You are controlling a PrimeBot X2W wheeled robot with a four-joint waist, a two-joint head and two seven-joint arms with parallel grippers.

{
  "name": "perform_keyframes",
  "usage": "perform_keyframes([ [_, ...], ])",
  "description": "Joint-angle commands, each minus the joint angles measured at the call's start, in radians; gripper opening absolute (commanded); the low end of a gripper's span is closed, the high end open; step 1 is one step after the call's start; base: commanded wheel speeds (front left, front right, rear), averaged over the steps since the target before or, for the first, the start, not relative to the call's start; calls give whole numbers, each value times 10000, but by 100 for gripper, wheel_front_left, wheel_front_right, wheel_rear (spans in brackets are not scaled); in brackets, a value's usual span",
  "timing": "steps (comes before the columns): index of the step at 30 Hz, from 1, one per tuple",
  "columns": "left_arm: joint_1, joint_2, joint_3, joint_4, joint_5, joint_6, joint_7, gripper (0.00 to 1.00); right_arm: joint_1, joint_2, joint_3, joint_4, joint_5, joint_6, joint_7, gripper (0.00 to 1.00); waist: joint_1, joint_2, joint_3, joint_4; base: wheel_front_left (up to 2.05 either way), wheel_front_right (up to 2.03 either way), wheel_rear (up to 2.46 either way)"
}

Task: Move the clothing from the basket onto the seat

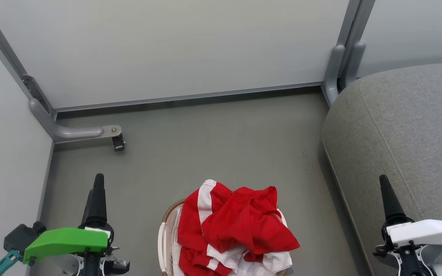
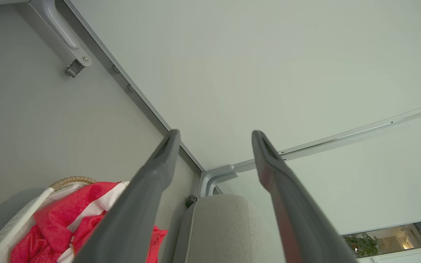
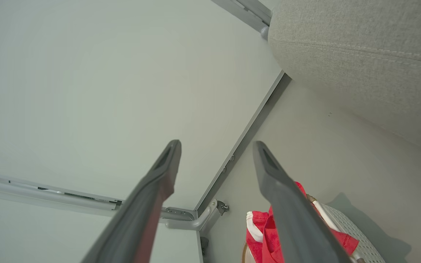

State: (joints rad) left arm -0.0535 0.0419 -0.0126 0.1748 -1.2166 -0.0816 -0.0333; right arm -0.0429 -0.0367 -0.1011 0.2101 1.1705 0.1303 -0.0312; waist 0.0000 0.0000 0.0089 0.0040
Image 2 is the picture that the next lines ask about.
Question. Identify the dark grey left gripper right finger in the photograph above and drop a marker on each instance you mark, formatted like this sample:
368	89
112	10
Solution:
298	219

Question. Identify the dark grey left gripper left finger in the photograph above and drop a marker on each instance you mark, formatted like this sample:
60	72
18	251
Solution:
130	219

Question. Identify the red garment with white stripes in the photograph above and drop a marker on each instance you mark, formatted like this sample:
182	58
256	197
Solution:
55	223

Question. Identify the green leafy plant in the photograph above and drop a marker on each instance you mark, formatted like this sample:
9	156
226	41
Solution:
363	244

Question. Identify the wicker laundry basket white liner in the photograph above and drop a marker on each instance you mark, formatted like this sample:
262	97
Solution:
11	233

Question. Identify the small metal latch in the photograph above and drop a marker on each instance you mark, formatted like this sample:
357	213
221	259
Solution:
74	68

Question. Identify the grey curved corner bracket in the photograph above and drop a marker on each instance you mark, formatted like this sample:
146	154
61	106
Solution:
214	177

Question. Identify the silver partition rail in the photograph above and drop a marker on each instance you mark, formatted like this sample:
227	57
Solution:
360	133

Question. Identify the grey partition frame rail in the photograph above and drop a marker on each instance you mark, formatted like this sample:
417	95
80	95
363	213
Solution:
133	91

